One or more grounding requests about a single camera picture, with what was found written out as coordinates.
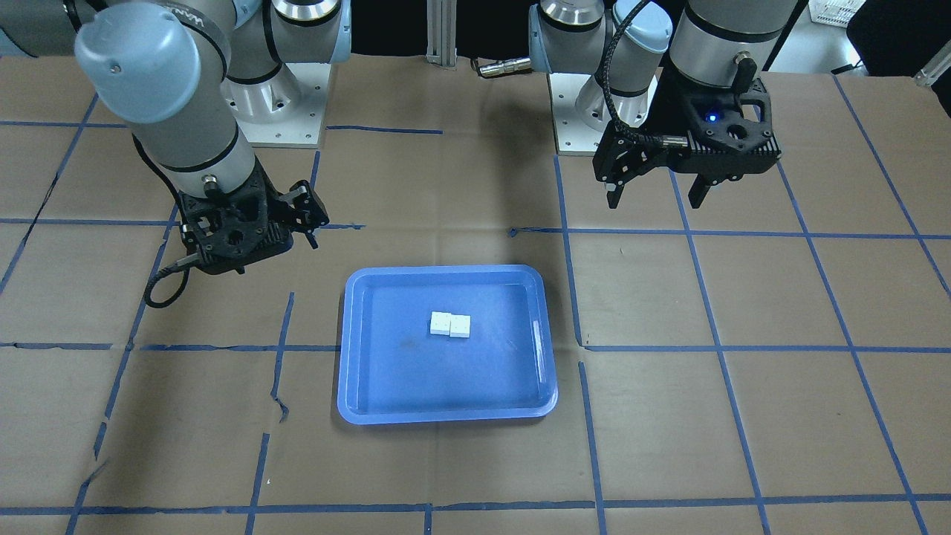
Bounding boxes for blue plastic tray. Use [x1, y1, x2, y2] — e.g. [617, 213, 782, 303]
[337, 265, 559, 424]

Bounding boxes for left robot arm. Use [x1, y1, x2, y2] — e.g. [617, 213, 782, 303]
[528, 1, 797, 209]

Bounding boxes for white block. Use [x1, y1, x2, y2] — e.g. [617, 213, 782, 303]
[449, 314, 471, 339]
[429, 311, 452, 337]

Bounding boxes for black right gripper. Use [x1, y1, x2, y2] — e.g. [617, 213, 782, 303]
[178, 161, 330, 275]

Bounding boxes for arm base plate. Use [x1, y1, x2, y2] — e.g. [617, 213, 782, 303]
[548, 67, 669, 158]
[221, 63, 334, 149]

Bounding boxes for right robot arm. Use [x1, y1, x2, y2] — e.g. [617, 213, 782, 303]
[2, 1, 352, 276]

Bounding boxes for aluminium frame post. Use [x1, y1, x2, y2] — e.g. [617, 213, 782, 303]
[425, 0, 458, 70]

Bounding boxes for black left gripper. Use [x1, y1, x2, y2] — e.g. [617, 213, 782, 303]
[592, 63, 782, 210]

